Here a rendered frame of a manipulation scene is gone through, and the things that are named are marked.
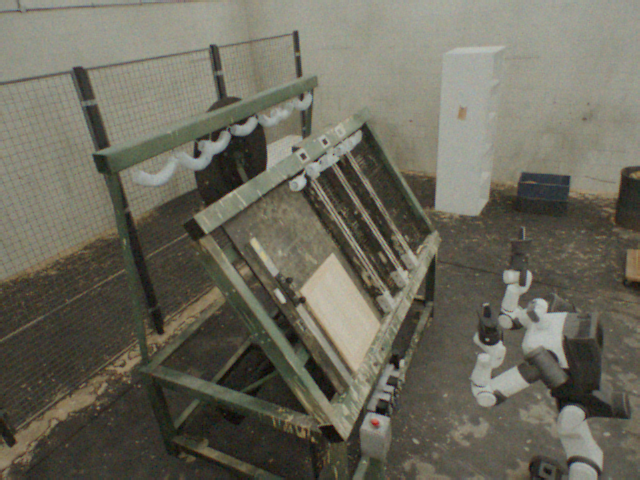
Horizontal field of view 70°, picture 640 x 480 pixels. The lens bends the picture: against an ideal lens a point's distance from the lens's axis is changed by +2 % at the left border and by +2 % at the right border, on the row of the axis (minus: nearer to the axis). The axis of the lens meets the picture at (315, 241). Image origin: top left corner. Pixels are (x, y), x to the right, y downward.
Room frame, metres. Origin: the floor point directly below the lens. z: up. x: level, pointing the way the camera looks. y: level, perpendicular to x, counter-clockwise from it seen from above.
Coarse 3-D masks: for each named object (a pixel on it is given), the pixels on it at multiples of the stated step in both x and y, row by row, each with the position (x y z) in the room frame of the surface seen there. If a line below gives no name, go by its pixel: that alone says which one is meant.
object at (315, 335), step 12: (252, 240) 2.00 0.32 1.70; (252, 252) 1.98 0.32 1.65; (264, 252) 2.00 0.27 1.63; (264, 264) 1.95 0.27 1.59; (288, 300) 1.90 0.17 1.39; (300, 312) 1.88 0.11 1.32; (312, 324) 1.88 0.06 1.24; (312, 336) 1.84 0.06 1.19; (324, 348) 1.82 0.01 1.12; (336, 360) 1.81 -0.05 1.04; (336, 372) 1.78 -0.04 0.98; (348, 384) 1.75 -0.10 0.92
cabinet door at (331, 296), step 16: (320, 272) 2.20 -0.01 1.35; (336, 272) 2.30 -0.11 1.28; (304, 288) 2.04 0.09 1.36; (320, 288) 2.12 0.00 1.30; (336, 288) 2.21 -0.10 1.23; (352, 288) 2.30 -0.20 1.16; (320, 304) 2.04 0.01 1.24; (336, 304) 2.12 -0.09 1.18; (352, 304) 2.21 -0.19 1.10; (320, 320) 1.96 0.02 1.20; (336, 320) 2.04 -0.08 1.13; (352, 320) 2.12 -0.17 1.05; (368, 320) 2.21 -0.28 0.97; (336, 336) 1.95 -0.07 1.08; (352, 336) 2.03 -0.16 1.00; (368, 336) 2.11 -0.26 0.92; (352, 352) 1.95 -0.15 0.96; (352, 368) 1.88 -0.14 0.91
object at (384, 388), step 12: (384, 360) 2.03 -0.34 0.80; (396, 360) 2.08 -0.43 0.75; (384, 372) 2.00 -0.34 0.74; (396, 372) 1.96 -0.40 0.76; (372, 384) 1.84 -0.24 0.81; (384, 384) 1.90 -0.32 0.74; (396, 384) 1.90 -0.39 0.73; (372, 396) 1.82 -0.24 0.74; (384, 396) 1.79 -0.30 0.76; (396, 396) 1.82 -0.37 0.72; (372, 408) 1.74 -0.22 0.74; (384, 408) 1.71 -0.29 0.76
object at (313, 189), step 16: (304, 160) 2.64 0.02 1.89; (304, 176) 2.62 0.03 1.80; (320, 192) 2.62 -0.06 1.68; (320, 208) 2.58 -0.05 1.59; (336, 224) 2.53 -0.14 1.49; (352, 240) 2.52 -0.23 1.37; (352, 256) 2.48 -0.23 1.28; (368, 272) 2.43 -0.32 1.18; (384, 288) 2.43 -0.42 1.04; (384, 304) 2.38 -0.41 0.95
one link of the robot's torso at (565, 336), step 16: (560, 320) 1.59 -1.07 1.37; (576, 320) 1.55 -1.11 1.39; (592, 320) 1.52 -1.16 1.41; (528, 336) 1.56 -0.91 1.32; (544, 336) 1.52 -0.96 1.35; (560, 336) 1.48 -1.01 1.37; (576, 336) 1.45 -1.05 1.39; (592, 336) 1.42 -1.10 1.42; (560, 352) 1.43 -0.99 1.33; (576, 352) 1.43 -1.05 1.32; (592, 352) 1.40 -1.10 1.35; (576, 368) 1.39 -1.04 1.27; (592, 368) 1.39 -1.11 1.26; (576, 384) 1.41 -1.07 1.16; (592, 384) 1.38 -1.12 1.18
